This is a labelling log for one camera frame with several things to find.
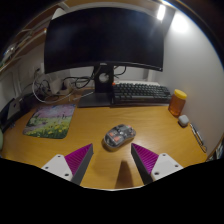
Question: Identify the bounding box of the black cables bundle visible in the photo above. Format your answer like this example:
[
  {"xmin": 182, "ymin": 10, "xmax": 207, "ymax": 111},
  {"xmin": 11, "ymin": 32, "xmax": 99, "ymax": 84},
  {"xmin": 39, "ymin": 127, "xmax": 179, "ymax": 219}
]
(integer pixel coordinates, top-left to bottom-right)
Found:
[{"xmin": 63, "ymin": 66, "xmax": 128, "ymax": 89}]

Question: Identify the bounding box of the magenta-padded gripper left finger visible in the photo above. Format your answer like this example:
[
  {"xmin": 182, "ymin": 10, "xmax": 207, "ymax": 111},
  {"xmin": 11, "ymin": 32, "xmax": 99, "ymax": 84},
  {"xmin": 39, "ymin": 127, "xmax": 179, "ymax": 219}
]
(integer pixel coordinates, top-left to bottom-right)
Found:
[{"xmin": 41, "ymin": 143, "xmax": 94, "ymax": 186}]

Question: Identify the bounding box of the floral landscape print mouse pad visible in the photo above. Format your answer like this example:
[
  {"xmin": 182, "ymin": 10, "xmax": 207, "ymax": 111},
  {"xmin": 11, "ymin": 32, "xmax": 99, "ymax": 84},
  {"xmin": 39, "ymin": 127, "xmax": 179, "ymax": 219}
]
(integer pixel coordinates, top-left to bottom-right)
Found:
[{"xmin": 22, "ymin": 103, "xmax": 77, "ymax": 140}]

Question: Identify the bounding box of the silver mini computer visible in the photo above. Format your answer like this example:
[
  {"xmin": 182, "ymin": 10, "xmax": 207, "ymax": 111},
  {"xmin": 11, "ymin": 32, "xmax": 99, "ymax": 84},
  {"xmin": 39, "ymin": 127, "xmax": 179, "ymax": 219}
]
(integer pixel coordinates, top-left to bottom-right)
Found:
[{"xmin": 6, "ymin": 98, "xmax": 22, "ymax": 121}]

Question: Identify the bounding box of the black curved monitor with stand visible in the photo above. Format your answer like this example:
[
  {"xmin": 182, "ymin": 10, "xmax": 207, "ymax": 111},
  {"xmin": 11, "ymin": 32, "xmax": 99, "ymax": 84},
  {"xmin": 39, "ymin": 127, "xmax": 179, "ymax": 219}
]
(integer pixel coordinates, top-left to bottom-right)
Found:
[{"xmin": 43, "ymin": 6, "xmax": 166, "ymax": 108}]

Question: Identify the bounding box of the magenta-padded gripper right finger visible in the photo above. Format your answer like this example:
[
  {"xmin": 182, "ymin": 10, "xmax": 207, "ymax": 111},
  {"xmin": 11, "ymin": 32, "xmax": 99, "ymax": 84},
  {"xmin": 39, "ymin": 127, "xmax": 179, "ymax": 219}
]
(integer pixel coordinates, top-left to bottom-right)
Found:
[{"xmin": 130, "ymin": 143, "xmax": 184, "ymax": 185}]

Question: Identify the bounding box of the white cable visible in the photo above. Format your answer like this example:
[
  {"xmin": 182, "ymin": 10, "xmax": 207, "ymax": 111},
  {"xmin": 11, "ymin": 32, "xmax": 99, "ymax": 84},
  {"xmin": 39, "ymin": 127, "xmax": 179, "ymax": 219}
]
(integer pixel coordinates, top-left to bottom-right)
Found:
[{"xmin": 31, "ymin": 73, "xmax": 88, "ymax": 105}]

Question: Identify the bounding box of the black mechanical keyboard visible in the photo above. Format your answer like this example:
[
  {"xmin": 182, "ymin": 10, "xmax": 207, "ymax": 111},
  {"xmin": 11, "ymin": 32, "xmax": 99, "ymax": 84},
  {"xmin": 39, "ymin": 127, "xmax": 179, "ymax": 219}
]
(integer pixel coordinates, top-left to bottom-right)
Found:
[{"xmin": 111, "ymin": 81, "xmax": 173, "ymax": 106}]

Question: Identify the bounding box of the small white earbuds case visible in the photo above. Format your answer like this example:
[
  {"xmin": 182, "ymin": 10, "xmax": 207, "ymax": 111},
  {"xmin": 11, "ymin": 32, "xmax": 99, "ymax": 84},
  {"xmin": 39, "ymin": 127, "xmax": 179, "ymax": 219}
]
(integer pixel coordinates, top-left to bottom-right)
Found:
[{"xmin": 177, "ymin": 114, "xmax": 190, "ymax": 128}]

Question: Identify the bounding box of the white power strip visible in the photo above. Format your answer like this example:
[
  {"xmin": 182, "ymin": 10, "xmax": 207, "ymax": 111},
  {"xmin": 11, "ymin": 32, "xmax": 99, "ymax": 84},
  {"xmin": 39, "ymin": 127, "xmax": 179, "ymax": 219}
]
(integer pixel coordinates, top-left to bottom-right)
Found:
[{"xmin": 49, "ymin": 78, "xmax": 73, "ymax": 96}]

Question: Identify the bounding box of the row of books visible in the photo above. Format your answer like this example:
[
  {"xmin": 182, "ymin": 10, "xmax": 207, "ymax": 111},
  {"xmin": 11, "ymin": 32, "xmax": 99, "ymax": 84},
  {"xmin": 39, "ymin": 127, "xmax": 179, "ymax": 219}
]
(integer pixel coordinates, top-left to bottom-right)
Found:
[{"xmin": 206, "ymin": 136, "xmax": 224, "ymax": 163}]

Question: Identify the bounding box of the black desktop stand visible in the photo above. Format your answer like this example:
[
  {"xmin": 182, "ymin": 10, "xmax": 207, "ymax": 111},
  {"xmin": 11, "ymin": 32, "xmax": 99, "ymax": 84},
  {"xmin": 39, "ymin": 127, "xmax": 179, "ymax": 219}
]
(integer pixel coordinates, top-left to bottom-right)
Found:
[{"xmin": 0, "ymin": 93, "xmax": 36, "ymax": 133}]

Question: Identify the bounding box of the white light bar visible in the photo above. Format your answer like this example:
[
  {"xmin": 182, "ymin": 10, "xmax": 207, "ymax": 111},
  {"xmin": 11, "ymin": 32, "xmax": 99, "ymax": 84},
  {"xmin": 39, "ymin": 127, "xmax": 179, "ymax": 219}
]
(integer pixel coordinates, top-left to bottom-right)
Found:
[{"xmin": 156, "ymin": 3, "xmax": 167, "ymax": 22}]

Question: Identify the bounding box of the silver pen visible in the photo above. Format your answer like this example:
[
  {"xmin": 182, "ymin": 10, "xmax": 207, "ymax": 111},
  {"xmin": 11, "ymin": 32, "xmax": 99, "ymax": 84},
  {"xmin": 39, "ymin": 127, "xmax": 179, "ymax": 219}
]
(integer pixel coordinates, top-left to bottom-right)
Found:
[{"xmin": 189, "ymin": 122, "xmax": 208, "ymax": 154}]

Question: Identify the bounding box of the wooden wall shelf unit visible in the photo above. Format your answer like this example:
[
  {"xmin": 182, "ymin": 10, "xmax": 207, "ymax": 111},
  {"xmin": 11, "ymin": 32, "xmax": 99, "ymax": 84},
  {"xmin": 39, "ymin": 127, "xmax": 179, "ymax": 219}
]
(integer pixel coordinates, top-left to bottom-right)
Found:
[{"xmin": 0, "ymin": 0, "xmax": 68, "ymax": 74}]

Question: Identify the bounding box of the orange bottle with yellow lid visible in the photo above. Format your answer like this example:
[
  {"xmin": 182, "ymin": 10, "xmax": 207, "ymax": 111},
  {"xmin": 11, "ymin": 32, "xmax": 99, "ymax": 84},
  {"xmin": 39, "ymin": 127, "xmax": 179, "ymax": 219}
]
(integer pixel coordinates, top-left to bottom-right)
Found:
[{"xmin": 167, "ymin": 88, "xmax": 188, "ymax": 118}]

